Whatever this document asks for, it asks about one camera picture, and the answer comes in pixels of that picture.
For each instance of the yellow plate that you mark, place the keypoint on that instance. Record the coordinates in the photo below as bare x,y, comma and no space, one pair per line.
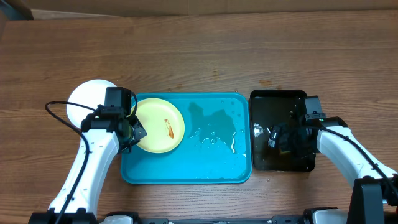
163,123

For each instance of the white plate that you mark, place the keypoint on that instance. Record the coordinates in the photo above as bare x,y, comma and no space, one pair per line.
90,94

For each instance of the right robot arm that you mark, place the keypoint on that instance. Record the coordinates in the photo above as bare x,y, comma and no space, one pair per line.
373,183

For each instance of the black water tray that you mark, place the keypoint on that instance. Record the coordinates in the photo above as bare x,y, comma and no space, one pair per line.
273,107

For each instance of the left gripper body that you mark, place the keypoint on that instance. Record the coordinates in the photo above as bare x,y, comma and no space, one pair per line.
137,132

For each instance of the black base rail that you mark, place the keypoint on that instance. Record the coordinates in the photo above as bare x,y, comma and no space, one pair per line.
217,221

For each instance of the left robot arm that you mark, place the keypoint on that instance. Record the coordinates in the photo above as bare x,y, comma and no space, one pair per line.
104,133

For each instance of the teal plastic tray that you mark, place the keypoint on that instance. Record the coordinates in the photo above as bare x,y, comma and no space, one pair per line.
215,149

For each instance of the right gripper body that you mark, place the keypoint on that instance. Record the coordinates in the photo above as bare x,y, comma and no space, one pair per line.
294,142

